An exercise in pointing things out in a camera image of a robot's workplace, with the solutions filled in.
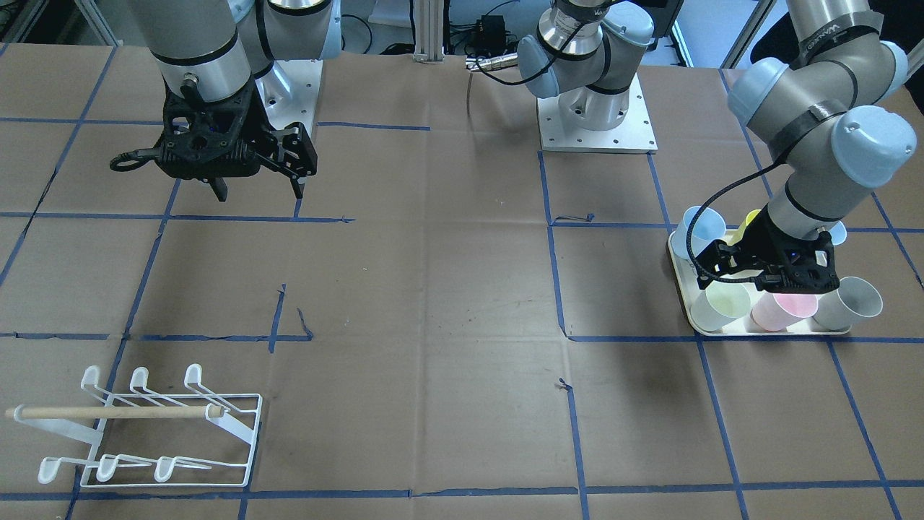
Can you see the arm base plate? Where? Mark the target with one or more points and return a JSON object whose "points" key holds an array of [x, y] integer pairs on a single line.
{"points": [[290, 92], [586, 121]]}

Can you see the wooden rack dowel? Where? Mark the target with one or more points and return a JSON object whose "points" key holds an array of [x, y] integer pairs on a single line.
{"points": [[115, 412]]}

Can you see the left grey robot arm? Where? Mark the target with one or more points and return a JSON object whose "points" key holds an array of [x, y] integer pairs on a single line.
{"points": [[819, 115]]}

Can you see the light blue cup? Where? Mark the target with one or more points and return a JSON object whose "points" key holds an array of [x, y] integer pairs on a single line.
{"points": [[709, 227], [838, 233]]}

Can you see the white wire cup rack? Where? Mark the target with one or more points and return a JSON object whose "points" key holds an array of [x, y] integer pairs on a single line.
{"points": [[147, 453]]}

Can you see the cream plastic tray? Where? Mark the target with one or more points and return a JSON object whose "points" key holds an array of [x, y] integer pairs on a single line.
{"points": [[686, 279]]}

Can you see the grey plastic cup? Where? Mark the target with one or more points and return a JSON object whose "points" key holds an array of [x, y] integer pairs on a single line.
{"points": [[856, 300]]}

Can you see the light blue cup far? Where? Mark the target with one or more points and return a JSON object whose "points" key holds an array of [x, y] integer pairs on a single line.
{"points": [[838, 233]]}

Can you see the white ikea cup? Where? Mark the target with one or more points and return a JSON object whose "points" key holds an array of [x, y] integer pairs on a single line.
{"points": [[719, 305]]}

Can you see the pink plastic cup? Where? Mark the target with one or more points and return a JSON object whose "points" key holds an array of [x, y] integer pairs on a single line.
{"points": [[777, 311]]}

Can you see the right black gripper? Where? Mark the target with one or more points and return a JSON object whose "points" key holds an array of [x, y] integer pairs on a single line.
{"points": [[258, 120]]}

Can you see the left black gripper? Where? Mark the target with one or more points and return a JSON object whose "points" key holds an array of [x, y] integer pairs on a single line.
{"points": [[766, 242]]}

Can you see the aluminium frame post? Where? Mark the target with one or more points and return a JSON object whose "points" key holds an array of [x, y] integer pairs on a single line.
{"points": [[428, 24]]}

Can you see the light blue cup near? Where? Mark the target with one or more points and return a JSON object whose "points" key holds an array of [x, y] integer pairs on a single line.
{"points": [[709, 227]]}

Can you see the yellow plastic cup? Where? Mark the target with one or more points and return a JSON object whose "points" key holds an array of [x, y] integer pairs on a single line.
{"points": [[737, 235]]}

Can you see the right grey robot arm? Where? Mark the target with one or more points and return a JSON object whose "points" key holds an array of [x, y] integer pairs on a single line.
{"points": [[242, 81]]}

